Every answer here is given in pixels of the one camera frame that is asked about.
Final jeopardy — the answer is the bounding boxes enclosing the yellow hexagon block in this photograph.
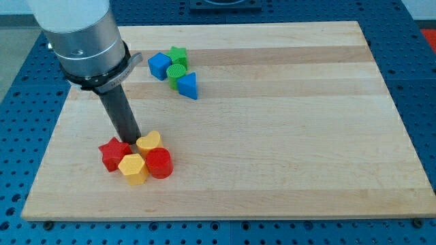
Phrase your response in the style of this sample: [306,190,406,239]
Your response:
[118,154,149,186]

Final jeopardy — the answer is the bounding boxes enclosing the red star block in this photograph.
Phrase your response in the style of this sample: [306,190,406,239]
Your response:
[98,137,132,172]

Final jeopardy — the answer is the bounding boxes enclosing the blue cube block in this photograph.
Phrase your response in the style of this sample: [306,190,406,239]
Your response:
[148,52,172,80]

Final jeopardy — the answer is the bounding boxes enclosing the yellow heart block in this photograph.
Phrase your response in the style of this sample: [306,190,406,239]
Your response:
[136,131,164,158]

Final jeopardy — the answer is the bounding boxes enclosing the red cylinder block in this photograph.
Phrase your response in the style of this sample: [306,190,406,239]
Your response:
[146,148,174,179]

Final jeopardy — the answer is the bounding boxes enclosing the green cylinder block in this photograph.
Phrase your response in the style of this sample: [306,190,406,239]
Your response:
[166,64,187,90]

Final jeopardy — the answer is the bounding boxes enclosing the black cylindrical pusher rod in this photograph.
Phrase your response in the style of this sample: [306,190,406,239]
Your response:
[99,85,141,144]

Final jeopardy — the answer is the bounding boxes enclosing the light wooden board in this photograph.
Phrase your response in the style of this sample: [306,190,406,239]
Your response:
[22,21,435,221]

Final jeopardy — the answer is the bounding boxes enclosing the green star block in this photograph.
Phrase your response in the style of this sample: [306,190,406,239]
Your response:
[166,46,189,69]

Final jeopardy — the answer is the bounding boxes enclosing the blue triangle block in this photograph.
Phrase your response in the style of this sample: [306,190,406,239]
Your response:
[176,72,198,100]

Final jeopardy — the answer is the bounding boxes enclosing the black and grey clamp ring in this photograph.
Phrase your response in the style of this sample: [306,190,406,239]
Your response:
[59,40,144,95]

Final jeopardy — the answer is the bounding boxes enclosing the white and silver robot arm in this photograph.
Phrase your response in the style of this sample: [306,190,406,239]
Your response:
[27,0,126,78]

